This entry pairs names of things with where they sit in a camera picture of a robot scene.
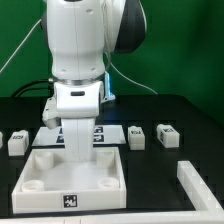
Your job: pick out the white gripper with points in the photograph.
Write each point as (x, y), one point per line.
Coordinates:
(78, 107)

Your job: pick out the white square tabletop tray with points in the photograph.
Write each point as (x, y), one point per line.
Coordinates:
(51, 183)

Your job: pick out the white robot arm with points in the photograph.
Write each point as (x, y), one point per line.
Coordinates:
(79, 34)

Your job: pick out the white sheet with tags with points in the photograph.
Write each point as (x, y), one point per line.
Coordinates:
(103, 135)

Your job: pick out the white L-shaped obstacle fixture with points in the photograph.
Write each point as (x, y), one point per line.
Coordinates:
(196, 189)

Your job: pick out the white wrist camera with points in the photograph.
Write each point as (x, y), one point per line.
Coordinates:
(50, 116)

